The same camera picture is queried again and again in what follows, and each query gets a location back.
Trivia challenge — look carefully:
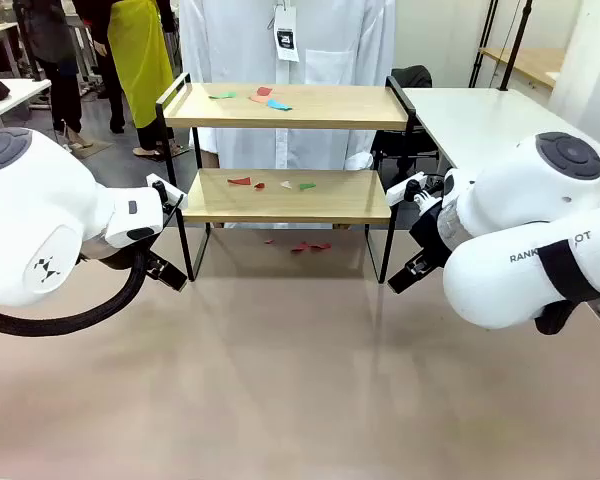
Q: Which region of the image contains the white side table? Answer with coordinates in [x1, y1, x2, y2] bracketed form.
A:
[401, 86, 600, 177]

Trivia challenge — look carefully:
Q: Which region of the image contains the person in white lab coat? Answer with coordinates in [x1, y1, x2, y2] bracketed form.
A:
[179, 0, 397, 173]

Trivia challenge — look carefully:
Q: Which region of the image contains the white workbench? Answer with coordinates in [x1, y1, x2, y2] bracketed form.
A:
[0, 76, 54, 129]

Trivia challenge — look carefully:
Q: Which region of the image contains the black braided cable sleeve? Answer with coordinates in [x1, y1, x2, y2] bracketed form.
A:
[0, 248, 150, 337]

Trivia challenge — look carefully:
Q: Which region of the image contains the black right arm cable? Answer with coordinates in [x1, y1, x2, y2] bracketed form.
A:
[533, 298, 578, 337]

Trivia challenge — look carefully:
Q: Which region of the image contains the person in yellow apron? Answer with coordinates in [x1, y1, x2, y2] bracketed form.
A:
[106, 0, 184, 162]

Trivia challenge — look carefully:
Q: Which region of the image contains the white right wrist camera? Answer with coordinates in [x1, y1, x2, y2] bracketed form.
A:
[385, 170, 444, 212]

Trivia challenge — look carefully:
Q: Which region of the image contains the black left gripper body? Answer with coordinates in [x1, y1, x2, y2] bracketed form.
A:
[79, 237, 157, 274]

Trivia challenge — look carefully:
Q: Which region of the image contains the black tripod stand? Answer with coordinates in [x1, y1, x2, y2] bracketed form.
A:
[469, 0, 502, 91]

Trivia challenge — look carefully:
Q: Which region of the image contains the two-tier wood metal shelf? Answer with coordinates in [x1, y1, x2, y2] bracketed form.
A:
[155, 72, 419, 285]

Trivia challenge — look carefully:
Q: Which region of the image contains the person in dark trousers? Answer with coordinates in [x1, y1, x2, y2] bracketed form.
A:
[88, 0, 128, 135]

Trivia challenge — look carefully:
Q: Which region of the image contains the white hanging name badge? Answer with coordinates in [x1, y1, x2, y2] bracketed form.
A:
[273, 4, 302, 64]

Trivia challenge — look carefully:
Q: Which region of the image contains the black pole stand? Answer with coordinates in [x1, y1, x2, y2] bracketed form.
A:
[498, 0, 535, 93]

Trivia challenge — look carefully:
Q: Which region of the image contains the black office chair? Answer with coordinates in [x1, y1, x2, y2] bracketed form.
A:
[369, 64, 440, 175]

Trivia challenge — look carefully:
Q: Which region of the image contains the person in black clothes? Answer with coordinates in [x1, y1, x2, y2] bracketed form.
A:
[12, 0, 101, 150]

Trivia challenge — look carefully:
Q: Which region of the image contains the black velcro arm strap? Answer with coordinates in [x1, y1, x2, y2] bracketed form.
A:
[536, 238, 600, 305]

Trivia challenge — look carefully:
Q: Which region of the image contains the wooden background desk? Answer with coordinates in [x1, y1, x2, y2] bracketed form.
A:
[477, 46, 567, 92]

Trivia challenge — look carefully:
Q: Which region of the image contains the brown floor mat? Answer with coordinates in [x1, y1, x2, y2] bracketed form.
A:
[71, 140, 116, 160]

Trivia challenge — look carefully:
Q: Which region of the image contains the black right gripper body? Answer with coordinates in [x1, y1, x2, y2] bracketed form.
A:
[408, 202, 454, 267]

